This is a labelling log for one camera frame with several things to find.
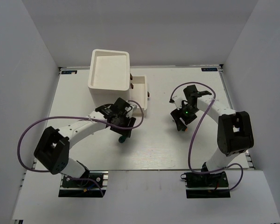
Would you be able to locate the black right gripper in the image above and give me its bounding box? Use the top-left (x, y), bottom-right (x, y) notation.
top-left (171, 104), bottom-right (200, 131)

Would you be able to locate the white drawer cabinet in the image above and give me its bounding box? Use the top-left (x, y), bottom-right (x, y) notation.
top-left (88, 49), bottom-right (131, 107)

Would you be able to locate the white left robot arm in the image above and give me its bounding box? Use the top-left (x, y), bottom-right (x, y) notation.
top-left (34, 98), bottom-right (137, 186)

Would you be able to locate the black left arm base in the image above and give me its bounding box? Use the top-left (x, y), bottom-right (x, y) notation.
top-left (58, 171), bottom-right (108, 198)

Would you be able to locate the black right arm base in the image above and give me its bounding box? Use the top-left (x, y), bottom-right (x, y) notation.
top-left (181, 172), bottom-right (231, 199)

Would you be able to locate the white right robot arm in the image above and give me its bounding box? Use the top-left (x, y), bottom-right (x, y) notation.
top-left (169, 82), bottom-right (254, 186)

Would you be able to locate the blue table label right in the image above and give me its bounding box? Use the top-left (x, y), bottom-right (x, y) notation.
top-left (201, 68), bottom-right (218, 72)

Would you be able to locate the blue table label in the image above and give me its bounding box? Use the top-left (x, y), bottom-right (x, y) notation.
top-left (201, 68), bottom-right (218, 72)
top-left (61, 70), bottom-right (77, 74)

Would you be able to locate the blue table label left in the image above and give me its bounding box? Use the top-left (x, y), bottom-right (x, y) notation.
top-left (61, 70), bottom-right (77, 74)

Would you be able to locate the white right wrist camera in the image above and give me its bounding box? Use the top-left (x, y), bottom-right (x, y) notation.
top-left (169, 96), bottom-right (183, 110)

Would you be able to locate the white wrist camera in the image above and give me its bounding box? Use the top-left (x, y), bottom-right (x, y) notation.
top-left (169, 96), bottom-right (183, 110)
top-left (125, 104), bottom-right (137, 118)

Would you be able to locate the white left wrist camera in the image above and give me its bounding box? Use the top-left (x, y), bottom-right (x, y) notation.
top-left (125, 104), bottom-right (137, 118)

